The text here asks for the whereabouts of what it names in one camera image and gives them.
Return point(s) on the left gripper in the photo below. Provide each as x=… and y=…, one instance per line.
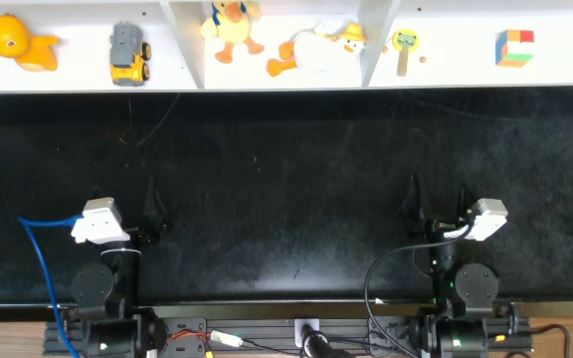
x=144, y=234

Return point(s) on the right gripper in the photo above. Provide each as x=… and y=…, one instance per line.
x=443, y=230

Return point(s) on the yellow rattle drum toy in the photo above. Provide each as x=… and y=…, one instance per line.
x=406, y=41

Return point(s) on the many-coloured puzzle cube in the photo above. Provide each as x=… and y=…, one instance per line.
x=514, y=49

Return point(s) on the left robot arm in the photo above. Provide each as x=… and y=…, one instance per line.
x=92, y=286

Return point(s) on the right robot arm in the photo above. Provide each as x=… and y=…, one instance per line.
x=475, y=286

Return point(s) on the white shelf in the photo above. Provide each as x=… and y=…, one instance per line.
x=465, y=74

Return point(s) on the grey and yellow toy truck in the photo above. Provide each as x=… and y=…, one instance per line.
x=126, y=54

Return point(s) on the white plush duck with hat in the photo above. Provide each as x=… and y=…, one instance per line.
x=321, y=52

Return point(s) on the yellow rubber duck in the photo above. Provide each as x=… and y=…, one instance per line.
x=10, y=37

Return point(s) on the yellow plush duck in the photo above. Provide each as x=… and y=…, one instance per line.
x=232, y=27

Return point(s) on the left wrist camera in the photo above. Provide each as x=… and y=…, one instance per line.
x=98, y=221

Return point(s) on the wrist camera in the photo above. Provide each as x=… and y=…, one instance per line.
x=98, y=221
x=488, y=219

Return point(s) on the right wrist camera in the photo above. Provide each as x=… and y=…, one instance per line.
x=488, y=219

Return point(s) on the mounting rail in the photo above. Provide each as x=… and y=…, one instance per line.
x=266, y=330

